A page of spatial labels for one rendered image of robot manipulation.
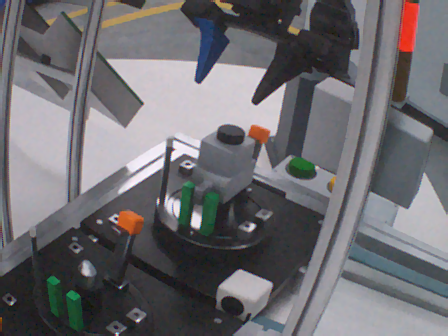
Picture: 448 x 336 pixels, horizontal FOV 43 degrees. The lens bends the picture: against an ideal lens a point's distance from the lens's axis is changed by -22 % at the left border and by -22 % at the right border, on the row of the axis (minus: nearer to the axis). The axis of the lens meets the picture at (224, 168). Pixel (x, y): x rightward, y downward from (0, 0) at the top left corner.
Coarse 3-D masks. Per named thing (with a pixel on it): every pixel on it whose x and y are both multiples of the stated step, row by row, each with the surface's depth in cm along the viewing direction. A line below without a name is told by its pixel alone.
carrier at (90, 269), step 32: (32, 256) 60; (64, 256) 72; (96, 256) 74; (0, 288) 63; (32, 288) 65; (64, 288) 64; (96, 288) 61; (128, 288) 67; (160, 288) 72; (32, 320) 60; (64, 320) 60; (96, 320) 61; (128, 320) 61; (160, 320) 67; (192, 320) 68; (224, 320) 69
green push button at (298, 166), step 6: (294, 162) 100; (300, 162) 101; (306, 162) 101; (288, 168) 100; (294, 168) 99; (300, 168) 99; (306, 168) 99; (312, 168) 100; (294, 174) 99; (300, 174) 99; (306, 174) 99; (312, 174) 100
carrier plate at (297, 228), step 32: (192, 160) 97; (128, 192) 87; (256, 192) 92; (96, 224) 80; (288, 224) 87; (320, 224) 88; (160, 256) 77; (192, 256) 78; (256, 256) 80; (288, 256) 81; (192, 288) 73
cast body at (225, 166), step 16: (224, 128) 78; (240, 128) 79; (208, 144) 77; (224, 144) 77; (240, 144) 78; (208, 160) 78; (224, 160) 77; (240, 160) 77; (192, 176) 79; (208, 176) 78; (224, 176) 77; (240, 176) 79; (208, 192) 78; (224, 192) 77
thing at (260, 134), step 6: (252, 126) 85; (258, 126) 85; (252, 132) 85; (258, 132) 84; (264, 132) 84; (270, 132) 86; (252, 138) 84; (258, 138) 84; (264, 138) 85; (258, 144) 85; (258, 150) 85; (252, 156) 85; (246, 186) 86
